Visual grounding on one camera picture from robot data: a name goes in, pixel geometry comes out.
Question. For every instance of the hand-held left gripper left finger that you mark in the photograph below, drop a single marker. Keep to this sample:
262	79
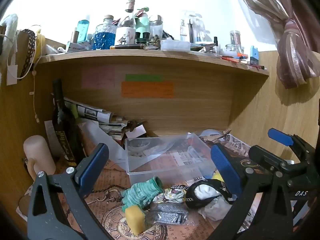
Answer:
92	166

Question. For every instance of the teal knitted sock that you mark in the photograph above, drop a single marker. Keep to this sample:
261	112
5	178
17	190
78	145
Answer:
140	192

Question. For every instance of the glass jar with pink sticks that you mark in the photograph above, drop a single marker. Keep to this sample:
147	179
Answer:
235	38

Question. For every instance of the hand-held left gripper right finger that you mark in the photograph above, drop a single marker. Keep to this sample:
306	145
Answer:
226	166

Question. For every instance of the clear acrylic pen holder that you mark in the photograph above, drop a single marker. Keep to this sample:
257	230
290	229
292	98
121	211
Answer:
191	27

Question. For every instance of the white fluffy cloth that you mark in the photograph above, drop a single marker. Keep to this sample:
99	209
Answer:
10	32

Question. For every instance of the white crumpled cloth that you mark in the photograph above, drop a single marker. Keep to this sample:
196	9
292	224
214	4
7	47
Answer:
215	208

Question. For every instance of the striped brown curtain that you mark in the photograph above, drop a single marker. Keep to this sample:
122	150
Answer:
287	37

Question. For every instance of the dark wine bottle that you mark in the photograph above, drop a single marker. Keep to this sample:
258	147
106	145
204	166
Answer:
63	127

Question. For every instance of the small yellow sponge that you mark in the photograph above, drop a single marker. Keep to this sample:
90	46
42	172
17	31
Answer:
218	176

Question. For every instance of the black binoculars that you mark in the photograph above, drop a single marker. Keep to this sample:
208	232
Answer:
143	37

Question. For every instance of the card with lace ribbons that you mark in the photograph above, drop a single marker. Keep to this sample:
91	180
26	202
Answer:
27	52

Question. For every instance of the orange sticky note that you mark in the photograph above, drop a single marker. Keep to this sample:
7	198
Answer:
147	90

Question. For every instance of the white paper tag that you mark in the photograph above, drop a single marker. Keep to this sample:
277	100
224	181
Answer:
138	131

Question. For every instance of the translucent plastic sheet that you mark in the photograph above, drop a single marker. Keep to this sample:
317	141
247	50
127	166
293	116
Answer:
102	140

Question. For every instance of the white hanging tag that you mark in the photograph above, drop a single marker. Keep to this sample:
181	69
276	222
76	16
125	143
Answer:
11	75

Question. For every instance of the clear lidded plastic case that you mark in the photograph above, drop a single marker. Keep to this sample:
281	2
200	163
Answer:
175	45

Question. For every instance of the white flat box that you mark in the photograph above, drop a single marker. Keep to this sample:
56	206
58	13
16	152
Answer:
78	46

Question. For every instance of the green sticky note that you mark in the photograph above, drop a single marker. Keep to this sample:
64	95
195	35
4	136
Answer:
143	78

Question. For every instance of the mint green spray bottle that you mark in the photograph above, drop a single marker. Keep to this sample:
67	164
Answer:
143	23

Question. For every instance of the clear bottle with brown cap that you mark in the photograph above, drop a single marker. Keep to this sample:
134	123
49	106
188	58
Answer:
129	12

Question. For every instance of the pink sticky note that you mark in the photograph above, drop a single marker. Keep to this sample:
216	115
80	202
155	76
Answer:
98	78

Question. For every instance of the white printed mug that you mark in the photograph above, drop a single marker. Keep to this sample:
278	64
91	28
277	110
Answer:
125	37

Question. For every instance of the rolled newspaper bundle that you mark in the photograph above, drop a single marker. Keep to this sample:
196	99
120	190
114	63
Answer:
100	116

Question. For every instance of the pale pink pillar candle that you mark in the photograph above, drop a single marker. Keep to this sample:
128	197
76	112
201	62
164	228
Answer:
40	155

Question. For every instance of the blue liquid bottle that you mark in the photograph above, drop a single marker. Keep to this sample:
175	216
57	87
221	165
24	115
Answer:
83	31

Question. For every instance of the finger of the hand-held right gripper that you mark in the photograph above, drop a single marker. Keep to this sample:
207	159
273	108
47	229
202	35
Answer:
265	155
280	136

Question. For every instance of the glass bottle with blue beads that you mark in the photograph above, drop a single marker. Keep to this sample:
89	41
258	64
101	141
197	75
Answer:
104	36

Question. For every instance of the black and white cloth bundle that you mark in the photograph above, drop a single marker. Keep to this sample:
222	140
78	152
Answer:
197	196

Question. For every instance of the wooden shelf unit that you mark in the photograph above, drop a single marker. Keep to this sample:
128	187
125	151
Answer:
175	110

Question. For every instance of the clear glass jar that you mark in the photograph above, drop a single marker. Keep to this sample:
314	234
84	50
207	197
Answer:
156	25

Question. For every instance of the vintage printed paper mat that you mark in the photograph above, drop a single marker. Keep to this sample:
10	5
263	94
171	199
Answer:
110	205

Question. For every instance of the clear plastic storage box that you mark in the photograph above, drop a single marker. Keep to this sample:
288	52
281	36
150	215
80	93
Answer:
172	158

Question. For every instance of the yellow sponge block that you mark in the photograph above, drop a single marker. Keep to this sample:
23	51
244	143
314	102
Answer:
135	218

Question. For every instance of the orange pen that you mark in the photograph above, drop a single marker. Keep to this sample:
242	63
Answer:
231	58

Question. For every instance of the small dish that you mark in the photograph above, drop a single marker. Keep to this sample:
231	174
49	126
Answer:
138	145

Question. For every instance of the silver glitter pouch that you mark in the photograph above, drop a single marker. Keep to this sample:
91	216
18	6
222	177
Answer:
167	213

